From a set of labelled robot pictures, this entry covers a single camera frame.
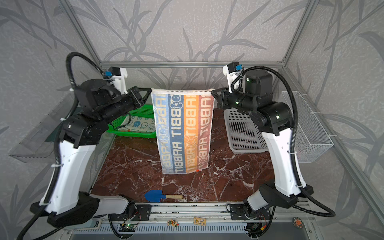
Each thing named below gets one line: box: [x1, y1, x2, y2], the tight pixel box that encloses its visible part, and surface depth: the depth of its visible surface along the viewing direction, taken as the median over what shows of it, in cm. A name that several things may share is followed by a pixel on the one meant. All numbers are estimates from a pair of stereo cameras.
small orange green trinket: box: [167, 219, 180, 228], surface depth 72 cm
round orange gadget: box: [292, 216, 304, 229], surface depth 72 cm
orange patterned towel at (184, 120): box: [151, 88, 215, 174], surface depth 62 cm
